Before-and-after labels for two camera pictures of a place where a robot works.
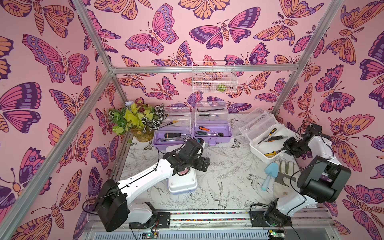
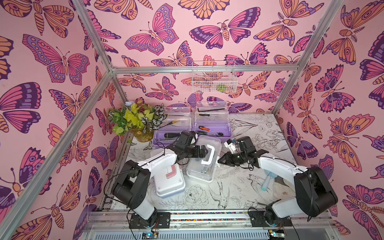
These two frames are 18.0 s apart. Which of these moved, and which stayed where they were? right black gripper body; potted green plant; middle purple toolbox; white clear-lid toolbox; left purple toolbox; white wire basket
Moved: white clear-lid toolbox; right black gripper body
Stayed: left purple toolbox; white wire basket; potted green plant; middle purple toolbox
